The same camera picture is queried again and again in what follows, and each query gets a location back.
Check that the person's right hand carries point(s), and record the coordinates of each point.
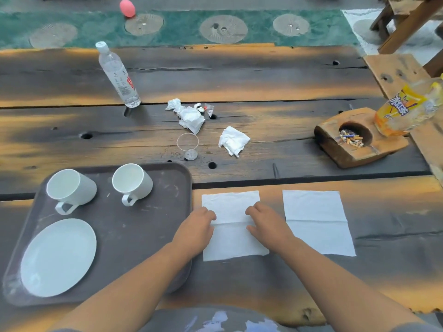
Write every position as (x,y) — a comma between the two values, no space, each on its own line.
(271,226)

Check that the person's left hand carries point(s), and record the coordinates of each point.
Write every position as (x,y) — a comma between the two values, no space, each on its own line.
(195,233)

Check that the white paper napkin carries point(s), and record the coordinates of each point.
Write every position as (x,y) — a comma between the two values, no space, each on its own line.
(316,222)
(235,245)

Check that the dark brown tray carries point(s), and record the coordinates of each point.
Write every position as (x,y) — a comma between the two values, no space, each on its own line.
(138,231)

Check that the white ceramic mug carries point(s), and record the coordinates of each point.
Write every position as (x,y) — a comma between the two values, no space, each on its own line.
(69,188)
(133,181)

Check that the white plate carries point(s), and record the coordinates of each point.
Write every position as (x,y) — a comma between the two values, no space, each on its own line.
(59,257)

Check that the person's right forearm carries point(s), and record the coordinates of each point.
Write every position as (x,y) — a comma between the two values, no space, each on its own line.
(339,290)

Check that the person's left forearm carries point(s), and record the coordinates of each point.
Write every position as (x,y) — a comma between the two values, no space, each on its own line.
(131,293)

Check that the clear plastic disposable cup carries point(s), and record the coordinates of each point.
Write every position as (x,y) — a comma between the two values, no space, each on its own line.
(190,154)

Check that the twisted crumpled white tissue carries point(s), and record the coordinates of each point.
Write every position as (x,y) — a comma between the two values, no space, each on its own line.
(190,117)

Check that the gray printed shirt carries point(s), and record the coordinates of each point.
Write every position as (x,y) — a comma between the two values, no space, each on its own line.
(173,321)

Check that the small crumpled white napkin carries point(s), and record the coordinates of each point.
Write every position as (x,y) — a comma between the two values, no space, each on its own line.
(233,139)

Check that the wooden block ashtray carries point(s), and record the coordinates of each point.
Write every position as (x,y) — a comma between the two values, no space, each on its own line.
(349,155)

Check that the pile of cigarette butts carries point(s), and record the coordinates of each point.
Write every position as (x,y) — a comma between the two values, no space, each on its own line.
(351,138)

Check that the small clear plastic wrapper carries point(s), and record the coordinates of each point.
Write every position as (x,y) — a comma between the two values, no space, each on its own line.
(209,108)

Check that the clear plastic water bottle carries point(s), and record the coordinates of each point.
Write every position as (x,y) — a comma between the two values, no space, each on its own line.
(119,77)

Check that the light wooden chair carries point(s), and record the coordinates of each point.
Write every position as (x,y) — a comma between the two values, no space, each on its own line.
(398,72)

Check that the pink balloon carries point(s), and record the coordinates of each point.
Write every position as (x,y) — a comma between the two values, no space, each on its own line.
(127,7)

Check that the light wooden stool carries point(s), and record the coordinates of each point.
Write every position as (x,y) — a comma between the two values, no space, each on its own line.
(398,3)

